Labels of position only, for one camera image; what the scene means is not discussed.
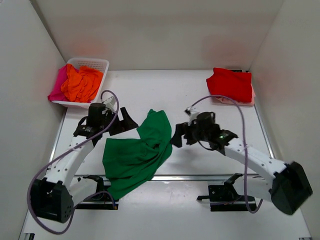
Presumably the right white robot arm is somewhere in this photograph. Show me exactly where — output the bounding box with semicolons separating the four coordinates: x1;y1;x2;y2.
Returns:
171;112;313;215

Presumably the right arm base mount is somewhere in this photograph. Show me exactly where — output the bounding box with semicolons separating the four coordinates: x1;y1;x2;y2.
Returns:
196;173;248;212

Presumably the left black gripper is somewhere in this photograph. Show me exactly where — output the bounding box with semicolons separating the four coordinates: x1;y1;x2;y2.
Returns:
101;105;139;135

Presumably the red folded t shirt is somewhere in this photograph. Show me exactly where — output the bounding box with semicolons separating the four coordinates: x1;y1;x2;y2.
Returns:
206;67;252;103

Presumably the white plastic basket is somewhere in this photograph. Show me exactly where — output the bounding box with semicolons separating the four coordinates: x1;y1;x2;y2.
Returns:
51;57;109;108

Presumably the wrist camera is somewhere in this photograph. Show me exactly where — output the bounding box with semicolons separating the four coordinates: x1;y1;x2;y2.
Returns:
184;106;200;126
102;96;118;112

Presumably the green t shirt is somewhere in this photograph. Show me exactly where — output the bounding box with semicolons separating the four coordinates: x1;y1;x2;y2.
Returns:
102;109;173;200

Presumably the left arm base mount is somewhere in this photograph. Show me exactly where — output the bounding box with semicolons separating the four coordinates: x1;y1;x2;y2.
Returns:
75;175;119;210

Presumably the pink folded t shirt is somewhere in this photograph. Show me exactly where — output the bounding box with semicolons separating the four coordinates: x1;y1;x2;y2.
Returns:
216;87;256;107

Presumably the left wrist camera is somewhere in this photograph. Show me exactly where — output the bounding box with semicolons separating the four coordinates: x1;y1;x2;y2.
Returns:
102;96;118;112

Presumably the purple cable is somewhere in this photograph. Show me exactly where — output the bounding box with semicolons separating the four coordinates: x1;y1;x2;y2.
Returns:
26;89;121;235
189;94;263;214

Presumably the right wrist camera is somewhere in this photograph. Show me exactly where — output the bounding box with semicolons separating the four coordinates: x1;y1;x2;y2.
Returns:
184;106;200;126

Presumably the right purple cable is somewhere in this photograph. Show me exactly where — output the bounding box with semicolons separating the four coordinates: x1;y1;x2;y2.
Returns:
189;94;263;214

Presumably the orange t shirt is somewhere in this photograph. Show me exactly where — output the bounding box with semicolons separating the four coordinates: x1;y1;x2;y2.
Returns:
60;63;104;103

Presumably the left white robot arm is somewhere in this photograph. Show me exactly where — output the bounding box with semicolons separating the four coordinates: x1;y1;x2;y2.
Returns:
29;103;138;223

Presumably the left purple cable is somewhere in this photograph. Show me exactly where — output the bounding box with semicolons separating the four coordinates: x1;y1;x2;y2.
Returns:
26;89;121;235

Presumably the magenta t shirt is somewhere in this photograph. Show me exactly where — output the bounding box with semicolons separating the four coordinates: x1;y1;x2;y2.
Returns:
47;65;68;102

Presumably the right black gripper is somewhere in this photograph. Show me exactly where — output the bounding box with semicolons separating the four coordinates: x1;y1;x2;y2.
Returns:
170;118;210;148

